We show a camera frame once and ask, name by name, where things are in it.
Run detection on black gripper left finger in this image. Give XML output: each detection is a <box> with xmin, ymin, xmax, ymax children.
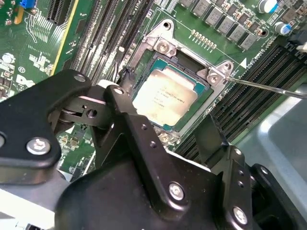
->
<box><xmin>0</xmin><ymin>68</ymin><xmax>192</xmax><ymax>213</ymax></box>

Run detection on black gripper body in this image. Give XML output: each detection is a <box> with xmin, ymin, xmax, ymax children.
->
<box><xmin>55</xmin><ymin>148</ymin><xmax>227</xmax><ymax>230</ymax></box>

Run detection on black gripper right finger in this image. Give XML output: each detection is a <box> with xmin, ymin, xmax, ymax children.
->
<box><xmin>193</xmin><ymin>114</ymin><xmax>307</xmax><ymax>230</ymax></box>

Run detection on wire locking lever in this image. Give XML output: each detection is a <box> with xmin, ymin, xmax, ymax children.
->
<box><xmin>224</xmin><ymin>76</ymin><xmax>307</xmax><ymax>100</ymax></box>

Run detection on silver CPU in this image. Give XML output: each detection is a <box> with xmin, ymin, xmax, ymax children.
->
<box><xmin>131</xmin><ymin>58</ymin><xmax>214</xmax><ymax>127</ymax></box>

